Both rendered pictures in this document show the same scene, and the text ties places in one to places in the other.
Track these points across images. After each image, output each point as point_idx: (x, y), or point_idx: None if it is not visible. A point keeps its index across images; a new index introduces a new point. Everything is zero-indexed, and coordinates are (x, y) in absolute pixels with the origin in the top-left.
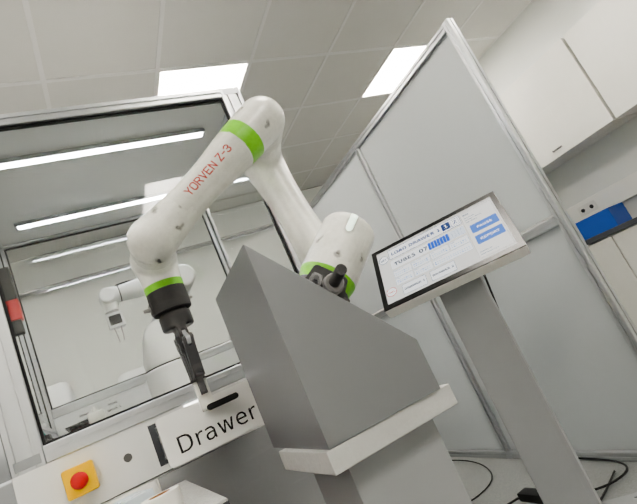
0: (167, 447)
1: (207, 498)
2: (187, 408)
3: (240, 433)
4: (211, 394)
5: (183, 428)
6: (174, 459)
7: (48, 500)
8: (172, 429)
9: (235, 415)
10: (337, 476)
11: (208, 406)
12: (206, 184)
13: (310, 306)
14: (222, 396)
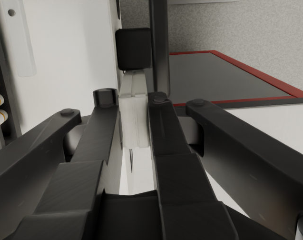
0: (133, 187)
1: (283, 119)
2: (125, 155)
3: (121, 21)
4: (143, 78)
5: (129, 158)
6: (133, 167)
7: None
8: (131, 185)
9: (117, 17)
10: None
11: (170, 95)
12: None
13: None
14: (114, 38)
